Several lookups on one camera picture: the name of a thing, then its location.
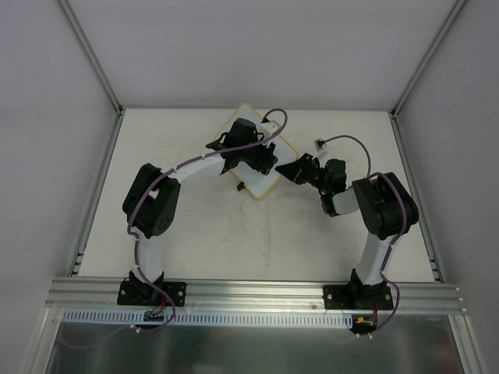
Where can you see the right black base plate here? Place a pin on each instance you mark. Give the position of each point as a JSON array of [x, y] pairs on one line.
[[364, 298]]

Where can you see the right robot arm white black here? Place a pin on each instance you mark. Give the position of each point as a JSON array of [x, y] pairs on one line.
[[388, 212]]

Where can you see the right aluminium frame post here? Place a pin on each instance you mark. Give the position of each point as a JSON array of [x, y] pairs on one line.
[[437, 40]]

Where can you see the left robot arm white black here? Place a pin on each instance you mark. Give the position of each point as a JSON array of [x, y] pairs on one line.
[[151, 202]]

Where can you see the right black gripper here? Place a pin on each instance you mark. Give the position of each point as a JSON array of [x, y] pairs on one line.
[[305, 168]]

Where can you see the black whiteboard foot lower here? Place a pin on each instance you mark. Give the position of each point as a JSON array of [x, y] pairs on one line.
[[241, 186]]

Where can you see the aluminium frame post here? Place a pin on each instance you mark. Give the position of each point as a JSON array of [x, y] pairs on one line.
[[81, 37], [437, 40]]

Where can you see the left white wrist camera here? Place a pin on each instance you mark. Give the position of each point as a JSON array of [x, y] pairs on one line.
[[269, 127]]

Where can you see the aluminium mounting rail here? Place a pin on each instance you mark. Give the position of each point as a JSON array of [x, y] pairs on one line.
[[253, 295]]

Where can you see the white slotted cable duct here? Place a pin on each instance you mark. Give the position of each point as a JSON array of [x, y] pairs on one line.
[[209, 318]]

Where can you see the left aluminium frame post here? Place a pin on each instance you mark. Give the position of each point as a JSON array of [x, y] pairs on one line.
[[81, 37]]

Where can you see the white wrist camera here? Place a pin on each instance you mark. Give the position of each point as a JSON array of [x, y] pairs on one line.
[[321, 148], [269, 127]]

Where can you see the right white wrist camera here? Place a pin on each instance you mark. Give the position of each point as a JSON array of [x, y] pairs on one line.
[[321, 148]]

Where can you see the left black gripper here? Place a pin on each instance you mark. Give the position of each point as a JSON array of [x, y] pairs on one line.
[[261, 157]]

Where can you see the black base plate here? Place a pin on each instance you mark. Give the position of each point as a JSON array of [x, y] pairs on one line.
[[137, 293], [364, 298]]

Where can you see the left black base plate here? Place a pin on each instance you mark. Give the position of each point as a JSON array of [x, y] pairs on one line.
[[137, 293]]

